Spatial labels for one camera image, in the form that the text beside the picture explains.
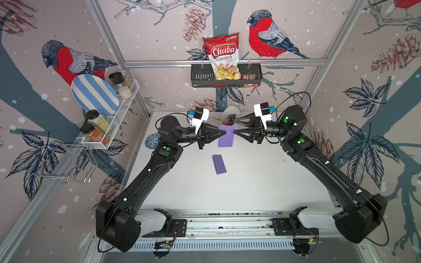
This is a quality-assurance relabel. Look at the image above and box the white wire wall shelf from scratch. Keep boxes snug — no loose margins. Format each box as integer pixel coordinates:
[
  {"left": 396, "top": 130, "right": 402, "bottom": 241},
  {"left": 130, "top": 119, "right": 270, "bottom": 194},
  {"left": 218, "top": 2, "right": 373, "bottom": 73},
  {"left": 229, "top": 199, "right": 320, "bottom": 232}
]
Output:
[{"left": 81, "top": 80, "right": 140, "bottom": 150}]

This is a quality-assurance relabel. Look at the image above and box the red handled tool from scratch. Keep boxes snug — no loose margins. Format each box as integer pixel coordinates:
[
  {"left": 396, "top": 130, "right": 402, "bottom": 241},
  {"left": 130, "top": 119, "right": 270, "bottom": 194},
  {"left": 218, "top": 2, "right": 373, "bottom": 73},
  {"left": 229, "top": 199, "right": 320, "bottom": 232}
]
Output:
[{"left": 213, "top": 118, "right": 228, "bottom": 126}]

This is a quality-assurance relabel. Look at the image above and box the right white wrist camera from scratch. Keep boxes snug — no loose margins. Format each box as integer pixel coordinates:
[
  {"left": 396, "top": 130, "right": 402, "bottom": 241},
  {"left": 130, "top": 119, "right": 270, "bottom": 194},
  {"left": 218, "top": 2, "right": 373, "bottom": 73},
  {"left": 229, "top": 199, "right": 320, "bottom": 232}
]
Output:
[{"left": 254, "top": 102, "right": 275, "bottom": 129}]

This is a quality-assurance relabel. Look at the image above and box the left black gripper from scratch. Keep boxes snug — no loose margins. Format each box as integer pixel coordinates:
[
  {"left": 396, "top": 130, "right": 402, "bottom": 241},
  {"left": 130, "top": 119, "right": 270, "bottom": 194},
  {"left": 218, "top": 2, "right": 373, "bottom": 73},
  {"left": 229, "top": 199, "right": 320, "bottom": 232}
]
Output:
[{"left": 173, "top": 124, "right": 224, "bottom": 151}]

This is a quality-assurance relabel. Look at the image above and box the blue patterned bowl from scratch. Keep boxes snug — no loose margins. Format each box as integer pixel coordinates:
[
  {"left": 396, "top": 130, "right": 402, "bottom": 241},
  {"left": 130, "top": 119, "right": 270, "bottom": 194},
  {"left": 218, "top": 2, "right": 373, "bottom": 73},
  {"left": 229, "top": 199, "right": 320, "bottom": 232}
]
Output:
[{"left": 144, "top": 133, "right": 161, "bottom": 150}]

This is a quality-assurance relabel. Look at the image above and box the small seed spice jar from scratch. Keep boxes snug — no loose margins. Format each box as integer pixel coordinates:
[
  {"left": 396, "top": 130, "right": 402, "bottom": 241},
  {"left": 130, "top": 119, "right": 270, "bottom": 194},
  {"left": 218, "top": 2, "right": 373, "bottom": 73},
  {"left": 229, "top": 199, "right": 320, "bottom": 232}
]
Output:
[{"left": 121, "top": 70, "right": 136, "bottom": 92}]

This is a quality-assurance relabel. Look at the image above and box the orange sauce jar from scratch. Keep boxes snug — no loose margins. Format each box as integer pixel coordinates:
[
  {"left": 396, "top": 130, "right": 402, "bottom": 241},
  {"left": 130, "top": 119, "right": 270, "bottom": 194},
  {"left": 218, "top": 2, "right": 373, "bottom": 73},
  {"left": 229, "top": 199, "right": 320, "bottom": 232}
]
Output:
[{"left": 80, "top": 122, "right": 110, "bottom": 146}]

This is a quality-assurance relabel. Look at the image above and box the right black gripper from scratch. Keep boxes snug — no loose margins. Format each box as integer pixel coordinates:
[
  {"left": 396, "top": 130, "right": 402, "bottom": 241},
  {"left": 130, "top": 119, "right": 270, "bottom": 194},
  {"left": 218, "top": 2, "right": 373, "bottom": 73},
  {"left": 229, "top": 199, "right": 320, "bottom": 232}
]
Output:
[{"left": 235, "top": 114, "right": 291, "bottom": 146}]

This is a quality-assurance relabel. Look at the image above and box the white utensil cup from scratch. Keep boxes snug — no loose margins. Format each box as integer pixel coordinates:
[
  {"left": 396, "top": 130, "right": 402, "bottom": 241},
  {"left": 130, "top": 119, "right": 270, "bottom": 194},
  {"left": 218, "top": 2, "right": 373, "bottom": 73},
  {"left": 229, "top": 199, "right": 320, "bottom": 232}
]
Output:
[{"left": 221, "top": 106, "right": 240, "bottom": 126}]

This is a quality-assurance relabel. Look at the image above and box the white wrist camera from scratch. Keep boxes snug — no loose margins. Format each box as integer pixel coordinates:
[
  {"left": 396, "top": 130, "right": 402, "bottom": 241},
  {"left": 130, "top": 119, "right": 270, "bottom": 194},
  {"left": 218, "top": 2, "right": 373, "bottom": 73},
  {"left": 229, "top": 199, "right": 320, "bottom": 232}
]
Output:
[
  {"left": 254, "top": 102, "right": 275, "bottom": 129},
  {"left": 188, "top": 107, "right": 209, "bottom": 134}
]

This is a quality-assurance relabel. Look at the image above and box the green sauce jar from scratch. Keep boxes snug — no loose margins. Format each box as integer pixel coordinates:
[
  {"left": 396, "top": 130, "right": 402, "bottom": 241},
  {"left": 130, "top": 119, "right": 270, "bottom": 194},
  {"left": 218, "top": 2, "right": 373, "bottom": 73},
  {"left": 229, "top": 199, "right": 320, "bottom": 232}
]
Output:
[{"left": 86, "top": 110, "right": 113, "bottom": 135}]

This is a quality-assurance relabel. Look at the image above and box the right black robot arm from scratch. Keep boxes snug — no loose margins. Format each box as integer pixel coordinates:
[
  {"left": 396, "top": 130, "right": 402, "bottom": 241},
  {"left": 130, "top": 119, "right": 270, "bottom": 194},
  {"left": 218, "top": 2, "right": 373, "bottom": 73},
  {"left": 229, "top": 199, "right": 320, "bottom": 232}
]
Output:
[{"left": 235, "top": 103, "right": 388, "bottom": 243}]

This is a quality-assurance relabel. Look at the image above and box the red Chuba chips bag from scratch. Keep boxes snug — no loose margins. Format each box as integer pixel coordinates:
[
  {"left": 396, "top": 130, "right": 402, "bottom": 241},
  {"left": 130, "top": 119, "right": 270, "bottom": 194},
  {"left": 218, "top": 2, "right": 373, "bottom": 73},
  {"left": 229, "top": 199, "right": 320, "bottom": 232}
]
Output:
[{"left": 204, "top": 33, "right": 241, "bottom": 81}]

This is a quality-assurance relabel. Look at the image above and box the black hanging wire basket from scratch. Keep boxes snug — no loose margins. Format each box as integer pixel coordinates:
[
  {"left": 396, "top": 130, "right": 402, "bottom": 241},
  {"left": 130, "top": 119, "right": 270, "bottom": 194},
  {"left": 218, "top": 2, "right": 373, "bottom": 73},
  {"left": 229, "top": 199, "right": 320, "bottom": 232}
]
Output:
[{"left": 191, "top": 64, "right": 263, "bottom": 88}]

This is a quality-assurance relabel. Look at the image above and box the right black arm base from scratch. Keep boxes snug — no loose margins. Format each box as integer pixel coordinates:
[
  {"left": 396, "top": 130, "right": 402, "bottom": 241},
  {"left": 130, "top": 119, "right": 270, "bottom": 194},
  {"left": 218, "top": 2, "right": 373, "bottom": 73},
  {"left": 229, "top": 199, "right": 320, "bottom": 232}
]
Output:
[{"left": 270, "top": 206, "right": 319, "bottom": 237}]

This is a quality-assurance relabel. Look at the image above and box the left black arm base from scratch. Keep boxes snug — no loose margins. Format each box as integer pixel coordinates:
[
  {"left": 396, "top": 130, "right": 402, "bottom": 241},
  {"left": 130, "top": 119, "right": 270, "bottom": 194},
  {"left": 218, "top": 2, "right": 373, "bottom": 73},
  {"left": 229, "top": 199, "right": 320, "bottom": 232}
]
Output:
[{"left": 138, "top": 209, "right": 187, "bottom": 238}]

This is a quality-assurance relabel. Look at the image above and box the blue white striped plate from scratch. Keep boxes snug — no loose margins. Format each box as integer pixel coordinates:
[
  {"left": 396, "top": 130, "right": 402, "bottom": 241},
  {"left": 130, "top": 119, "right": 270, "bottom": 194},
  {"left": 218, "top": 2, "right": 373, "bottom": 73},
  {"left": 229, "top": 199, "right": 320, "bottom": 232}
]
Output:
[{"left": 71, "top": 74, "right": 120, "bottom": 116}]

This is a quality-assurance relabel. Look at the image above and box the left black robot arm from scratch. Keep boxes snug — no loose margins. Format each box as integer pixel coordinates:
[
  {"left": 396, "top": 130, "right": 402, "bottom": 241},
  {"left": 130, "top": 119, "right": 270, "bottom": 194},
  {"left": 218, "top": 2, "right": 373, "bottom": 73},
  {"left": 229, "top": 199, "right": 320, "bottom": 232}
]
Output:
[{"left": 95, "top": 114, "right": 226, "bottom": 252}]

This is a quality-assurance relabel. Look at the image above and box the black lid spice grinder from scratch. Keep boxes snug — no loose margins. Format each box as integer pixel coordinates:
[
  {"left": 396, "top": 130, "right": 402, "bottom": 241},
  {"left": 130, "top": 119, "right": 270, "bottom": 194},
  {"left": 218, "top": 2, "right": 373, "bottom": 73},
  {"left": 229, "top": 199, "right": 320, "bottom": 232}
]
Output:
[{"left": 109, "top": 72, "right": 133, "bottom": 99}]

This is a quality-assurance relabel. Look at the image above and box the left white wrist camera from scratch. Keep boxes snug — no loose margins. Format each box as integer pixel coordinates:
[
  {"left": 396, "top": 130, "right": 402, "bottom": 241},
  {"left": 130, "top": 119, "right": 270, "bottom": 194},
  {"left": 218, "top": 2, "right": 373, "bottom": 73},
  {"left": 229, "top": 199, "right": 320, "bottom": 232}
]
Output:
[{"left": 188, "top": 107, "right": 209, "bottom": 134}]

